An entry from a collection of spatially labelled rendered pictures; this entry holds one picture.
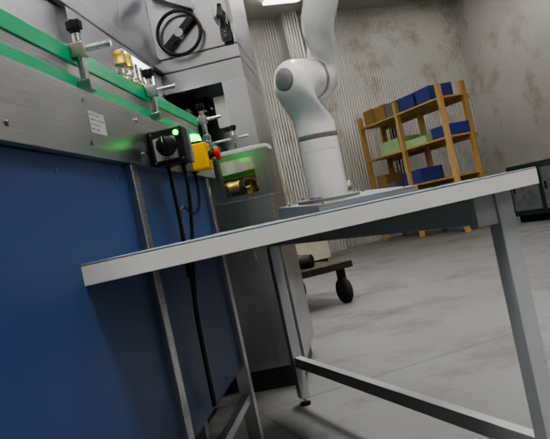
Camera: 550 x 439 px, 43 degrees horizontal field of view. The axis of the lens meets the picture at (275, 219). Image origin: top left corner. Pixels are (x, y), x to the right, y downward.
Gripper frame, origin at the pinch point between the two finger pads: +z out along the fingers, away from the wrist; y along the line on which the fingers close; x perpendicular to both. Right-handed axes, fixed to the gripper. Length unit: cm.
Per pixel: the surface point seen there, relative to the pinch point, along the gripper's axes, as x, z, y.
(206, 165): -7, 43, 41
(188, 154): -6, 42, 68
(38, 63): -16, 28, 117
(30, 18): -45, -5, 46
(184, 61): -32, -18, -90
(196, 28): -24, -31, -89
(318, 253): -25, 120, -730
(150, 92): -15, 24, 56
